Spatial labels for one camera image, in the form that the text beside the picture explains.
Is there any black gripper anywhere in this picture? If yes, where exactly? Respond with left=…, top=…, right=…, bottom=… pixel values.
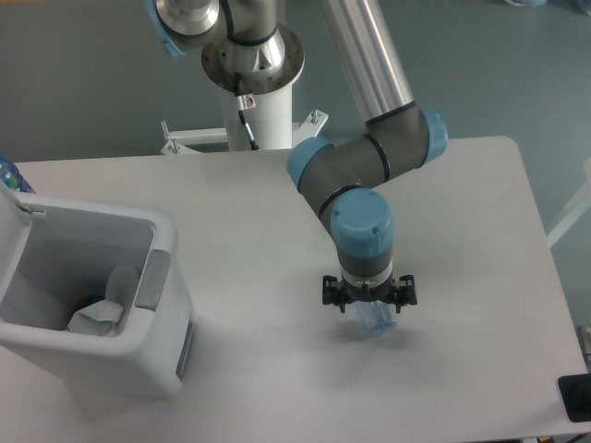
left=321, top=274, right=417, bottom=314

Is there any clear plastic water bottle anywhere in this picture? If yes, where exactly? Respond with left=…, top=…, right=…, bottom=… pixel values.
left=354, top=301, right=398, bottom=336

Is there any white paper tissue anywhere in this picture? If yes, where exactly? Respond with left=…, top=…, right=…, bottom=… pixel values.
left=66, top=300, right=124, bottom=337

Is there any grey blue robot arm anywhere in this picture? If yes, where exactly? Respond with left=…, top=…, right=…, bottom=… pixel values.
left=146, top=1, right=448, bottom=308

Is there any white open trash can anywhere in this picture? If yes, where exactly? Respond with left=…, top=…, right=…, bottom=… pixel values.
left=1, top=188, right=196, bottom=397

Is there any black device at table corner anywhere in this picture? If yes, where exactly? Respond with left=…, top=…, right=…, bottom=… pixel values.
left=558, top=373, right=590, bottom=423

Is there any blue snack wrapper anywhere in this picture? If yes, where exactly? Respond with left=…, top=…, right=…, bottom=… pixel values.
left=81, top=294, right=104, bottom=307

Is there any blue bottle at left edge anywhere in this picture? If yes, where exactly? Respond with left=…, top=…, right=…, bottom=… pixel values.
left=0, top=155, right=36, bottom=194

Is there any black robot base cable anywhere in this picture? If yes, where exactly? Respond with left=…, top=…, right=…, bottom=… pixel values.
left=233, top=72, right=261, bottom=151

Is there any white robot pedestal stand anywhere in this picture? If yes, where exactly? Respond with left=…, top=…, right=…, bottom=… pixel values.
left=160, top=22, right=330, bottom=156

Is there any white frame at right edge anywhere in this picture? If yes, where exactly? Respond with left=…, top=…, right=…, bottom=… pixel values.
left=546, top=158, right=590, bottom=248

